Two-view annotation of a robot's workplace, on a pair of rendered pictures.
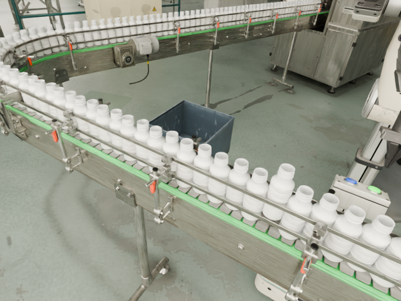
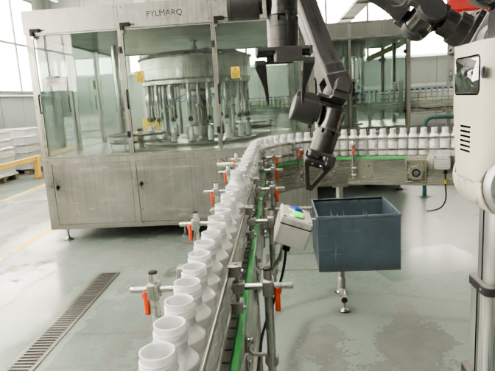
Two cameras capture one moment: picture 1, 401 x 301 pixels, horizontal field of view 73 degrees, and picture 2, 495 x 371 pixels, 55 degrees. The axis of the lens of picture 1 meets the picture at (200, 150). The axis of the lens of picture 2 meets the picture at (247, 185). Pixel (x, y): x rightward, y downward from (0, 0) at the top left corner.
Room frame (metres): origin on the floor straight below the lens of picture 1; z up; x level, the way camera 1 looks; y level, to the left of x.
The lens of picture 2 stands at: (-0.04, -1.48, 1.41)
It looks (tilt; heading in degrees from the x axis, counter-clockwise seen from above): 10 degrees down; 65
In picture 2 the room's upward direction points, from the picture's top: 3 degrees counter-clockwise
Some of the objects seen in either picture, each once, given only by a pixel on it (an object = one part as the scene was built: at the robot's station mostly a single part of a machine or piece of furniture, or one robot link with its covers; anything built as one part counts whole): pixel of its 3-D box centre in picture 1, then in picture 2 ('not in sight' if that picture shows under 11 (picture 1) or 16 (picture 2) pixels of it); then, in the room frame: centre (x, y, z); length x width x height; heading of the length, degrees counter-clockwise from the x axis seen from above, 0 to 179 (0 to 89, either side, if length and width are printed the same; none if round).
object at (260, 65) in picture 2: not in sight; (275, 78); (0.40, -0.69, 1.44); 0.07 x 0.07 x 0.09; 61
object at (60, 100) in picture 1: (64, 108); not in sight; (0.94, 0.55, 1.08); 0.06 x 0.06 x 0.17
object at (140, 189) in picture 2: not in sight; (195, 118); (2.02, 4.33, 1.18); 2.88 x 2.73 x 2.35; 151
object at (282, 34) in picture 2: not in sight; (283, 37); (0.42, -0.70, 1.51); 0.10 x 0.07 x 0.07; 151
